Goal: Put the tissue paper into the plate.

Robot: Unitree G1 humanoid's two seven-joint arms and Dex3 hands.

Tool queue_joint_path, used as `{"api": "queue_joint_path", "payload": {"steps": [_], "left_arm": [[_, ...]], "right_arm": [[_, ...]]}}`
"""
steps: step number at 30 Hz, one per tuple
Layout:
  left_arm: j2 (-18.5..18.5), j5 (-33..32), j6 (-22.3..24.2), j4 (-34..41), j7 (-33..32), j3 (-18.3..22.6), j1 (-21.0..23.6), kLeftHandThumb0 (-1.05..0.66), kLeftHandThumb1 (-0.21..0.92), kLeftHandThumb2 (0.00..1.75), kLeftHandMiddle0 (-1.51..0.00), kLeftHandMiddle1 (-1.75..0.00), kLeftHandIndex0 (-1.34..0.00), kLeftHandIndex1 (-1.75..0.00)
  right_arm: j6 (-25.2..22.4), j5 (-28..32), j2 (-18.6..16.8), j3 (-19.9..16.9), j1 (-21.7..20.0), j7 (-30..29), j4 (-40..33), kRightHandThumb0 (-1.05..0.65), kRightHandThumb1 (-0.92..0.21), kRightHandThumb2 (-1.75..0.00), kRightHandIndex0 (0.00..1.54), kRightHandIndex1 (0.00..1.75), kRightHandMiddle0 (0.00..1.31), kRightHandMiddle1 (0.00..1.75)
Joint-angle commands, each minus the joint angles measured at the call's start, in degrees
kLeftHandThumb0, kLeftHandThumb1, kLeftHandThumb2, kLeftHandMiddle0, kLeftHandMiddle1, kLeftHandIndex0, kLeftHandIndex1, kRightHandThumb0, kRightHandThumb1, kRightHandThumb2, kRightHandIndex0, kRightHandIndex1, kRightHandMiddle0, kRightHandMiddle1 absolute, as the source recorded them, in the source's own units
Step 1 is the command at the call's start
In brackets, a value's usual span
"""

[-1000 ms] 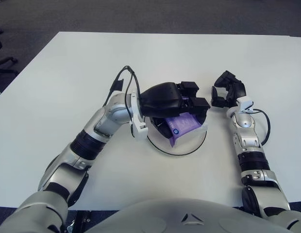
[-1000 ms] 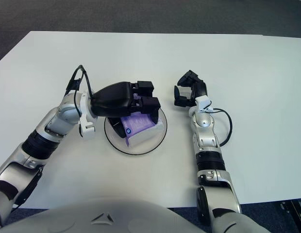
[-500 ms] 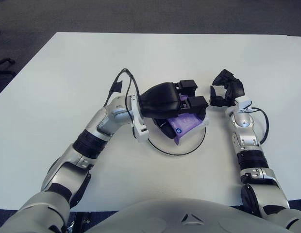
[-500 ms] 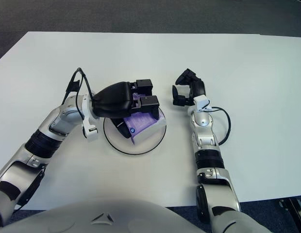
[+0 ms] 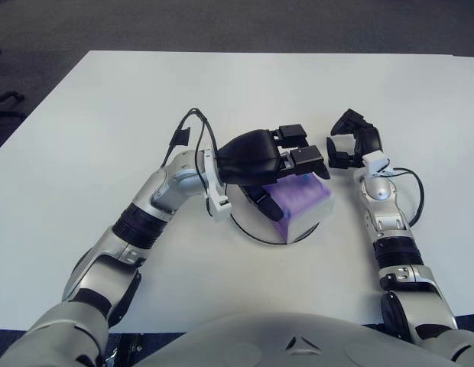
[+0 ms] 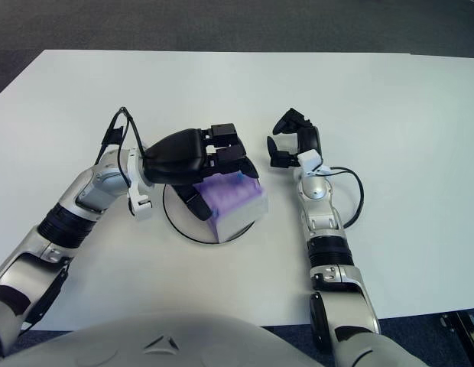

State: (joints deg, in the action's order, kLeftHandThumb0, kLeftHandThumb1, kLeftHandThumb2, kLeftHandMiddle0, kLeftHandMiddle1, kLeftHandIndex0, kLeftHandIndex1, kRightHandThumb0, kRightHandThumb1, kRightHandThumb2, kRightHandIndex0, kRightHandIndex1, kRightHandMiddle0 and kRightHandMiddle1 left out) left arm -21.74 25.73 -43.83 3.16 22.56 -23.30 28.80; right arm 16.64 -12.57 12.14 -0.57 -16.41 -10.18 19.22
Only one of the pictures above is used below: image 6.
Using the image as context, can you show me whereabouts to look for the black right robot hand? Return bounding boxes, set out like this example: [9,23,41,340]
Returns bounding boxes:
[266,108,322,169]

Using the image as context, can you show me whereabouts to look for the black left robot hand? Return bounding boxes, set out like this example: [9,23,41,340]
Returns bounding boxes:
[140,122,260,222]

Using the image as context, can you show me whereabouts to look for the purple tissue paper pack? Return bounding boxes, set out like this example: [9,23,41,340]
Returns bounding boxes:
[193,174,269,244]

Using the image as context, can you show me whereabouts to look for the white plate with black rim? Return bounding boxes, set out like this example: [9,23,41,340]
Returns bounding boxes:
[162,183,261,245]

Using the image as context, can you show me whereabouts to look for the grey robot torso shell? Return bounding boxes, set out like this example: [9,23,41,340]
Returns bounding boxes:
[0,311,429,367]

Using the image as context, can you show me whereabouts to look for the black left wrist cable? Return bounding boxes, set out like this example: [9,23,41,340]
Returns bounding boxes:
[95,106,148,177]

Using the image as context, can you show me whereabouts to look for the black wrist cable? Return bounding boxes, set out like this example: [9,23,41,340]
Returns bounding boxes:
[95,106,148,177]
[324,166,365,229]

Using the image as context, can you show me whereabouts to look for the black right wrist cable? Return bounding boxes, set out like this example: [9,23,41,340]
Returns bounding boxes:
[324,166,365,229]

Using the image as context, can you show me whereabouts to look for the black metal frame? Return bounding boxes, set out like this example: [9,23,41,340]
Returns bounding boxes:
[437,311,474,339]

